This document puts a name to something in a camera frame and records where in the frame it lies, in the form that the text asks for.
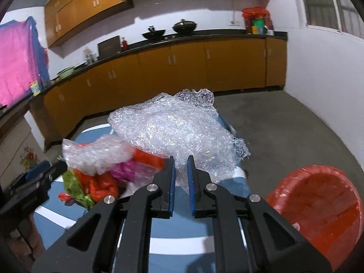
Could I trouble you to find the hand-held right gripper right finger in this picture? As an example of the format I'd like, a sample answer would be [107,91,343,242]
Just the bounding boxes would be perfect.
[188,155,333,273]

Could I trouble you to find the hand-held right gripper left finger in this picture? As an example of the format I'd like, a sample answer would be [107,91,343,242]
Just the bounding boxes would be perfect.
[31,156,175,273]

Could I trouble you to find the large red plastic bag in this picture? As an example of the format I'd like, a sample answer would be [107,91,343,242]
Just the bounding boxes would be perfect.
[132,147,167,171]

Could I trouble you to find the yellow-green plastic bag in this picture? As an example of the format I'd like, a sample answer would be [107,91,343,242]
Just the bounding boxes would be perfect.
[63,169,96,209]

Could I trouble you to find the small red plastic bag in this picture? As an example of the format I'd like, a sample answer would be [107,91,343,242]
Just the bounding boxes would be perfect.
[74,169,119,204]

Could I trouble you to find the large clear bubble wrap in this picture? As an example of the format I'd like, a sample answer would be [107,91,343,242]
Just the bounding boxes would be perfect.
[108,89,251,195]

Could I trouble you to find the red lined waste basket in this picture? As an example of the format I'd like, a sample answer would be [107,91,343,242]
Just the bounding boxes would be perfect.
[266,165,364,273]

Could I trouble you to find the blue white striped tablecloth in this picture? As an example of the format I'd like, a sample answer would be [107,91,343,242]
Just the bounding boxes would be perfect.
[33,114,251,273]

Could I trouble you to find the floral cardboard box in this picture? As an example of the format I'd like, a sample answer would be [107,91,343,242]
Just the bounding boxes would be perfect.
[0,116,47,179]

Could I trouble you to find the purple plastic bag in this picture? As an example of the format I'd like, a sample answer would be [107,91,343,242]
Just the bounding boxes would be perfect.
[109,159,160,184]

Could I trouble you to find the small clear bubble wrap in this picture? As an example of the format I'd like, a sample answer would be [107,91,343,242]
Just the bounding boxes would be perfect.
[62,135,137,177]

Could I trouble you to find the green basin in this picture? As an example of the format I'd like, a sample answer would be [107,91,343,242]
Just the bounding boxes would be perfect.
[57,66,76,79]

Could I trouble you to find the wooden base cabinets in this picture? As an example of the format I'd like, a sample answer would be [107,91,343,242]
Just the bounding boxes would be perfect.
[30,38,288,148]

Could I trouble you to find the pink blue blanket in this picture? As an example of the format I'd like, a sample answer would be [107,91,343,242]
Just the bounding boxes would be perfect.
[0,16,50,109]

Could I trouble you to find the glass jar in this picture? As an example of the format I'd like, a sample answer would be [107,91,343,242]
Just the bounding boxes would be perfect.
[83,47,97,64]

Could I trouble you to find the open black wok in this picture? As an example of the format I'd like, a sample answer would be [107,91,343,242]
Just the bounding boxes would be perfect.
[142,26,166,40]

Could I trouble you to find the black countertop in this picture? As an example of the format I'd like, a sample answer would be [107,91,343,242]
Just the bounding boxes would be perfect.
[28,30,288,103]

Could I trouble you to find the brown cutting board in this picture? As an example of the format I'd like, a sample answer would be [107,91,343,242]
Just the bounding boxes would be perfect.
[97,35,121,57]

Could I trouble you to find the lidded black wok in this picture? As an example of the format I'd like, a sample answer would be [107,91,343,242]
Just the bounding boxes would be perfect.
[172,19,197,34]

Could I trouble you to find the red bag with boxes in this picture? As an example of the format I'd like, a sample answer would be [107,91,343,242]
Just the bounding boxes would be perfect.
[242,6,274,35]

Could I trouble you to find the window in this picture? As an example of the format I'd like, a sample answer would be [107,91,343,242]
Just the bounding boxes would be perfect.
[296,0,364,39]

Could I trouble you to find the long wooden wall cabinets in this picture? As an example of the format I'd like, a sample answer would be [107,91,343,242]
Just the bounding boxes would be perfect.
[44,0,134,48]

